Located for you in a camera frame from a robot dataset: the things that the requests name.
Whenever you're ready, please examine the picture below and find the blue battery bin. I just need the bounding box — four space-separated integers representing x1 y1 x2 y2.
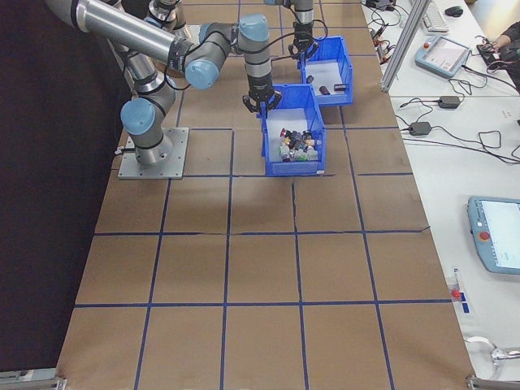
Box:
299 35 355 108

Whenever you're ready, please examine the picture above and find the blue switch parts bin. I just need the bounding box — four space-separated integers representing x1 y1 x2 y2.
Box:
259 83 328 178

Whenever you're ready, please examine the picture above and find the dark sleeved person forearm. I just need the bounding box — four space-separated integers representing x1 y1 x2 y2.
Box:
500 19 520 63

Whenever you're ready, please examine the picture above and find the white keyboard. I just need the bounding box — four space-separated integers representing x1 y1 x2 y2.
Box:
422 2 450 34

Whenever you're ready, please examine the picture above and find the grey teach pendant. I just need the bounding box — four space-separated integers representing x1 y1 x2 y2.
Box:
466 195 520 276
414 33 473 80

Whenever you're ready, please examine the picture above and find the white desk top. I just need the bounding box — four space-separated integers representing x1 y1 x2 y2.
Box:
360 0 520 384

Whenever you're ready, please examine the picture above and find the silver metal clamp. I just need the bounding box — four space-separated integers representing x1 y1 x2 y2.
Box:
490 345 520 367

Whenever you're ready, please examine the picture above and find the slanted aluminium profile post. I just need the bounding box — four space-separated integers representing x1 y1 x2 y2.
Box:
379 0 433 94

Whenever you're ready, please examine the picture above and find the black power cable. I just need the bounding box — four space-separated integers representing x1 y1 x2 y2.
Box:
429 124 520 164

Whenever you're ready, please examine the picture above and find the black device with wires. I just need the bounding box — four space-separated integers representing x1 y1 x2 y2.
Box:
476 41 500 63

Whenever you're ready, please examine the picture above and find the black frame cover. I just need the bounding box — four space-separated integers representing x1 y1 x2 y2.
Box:
0 0 137 377

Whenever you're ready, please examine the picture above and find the grey metal frame bar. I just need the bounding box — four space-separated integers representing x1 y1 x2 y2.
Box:
0 366 68 390

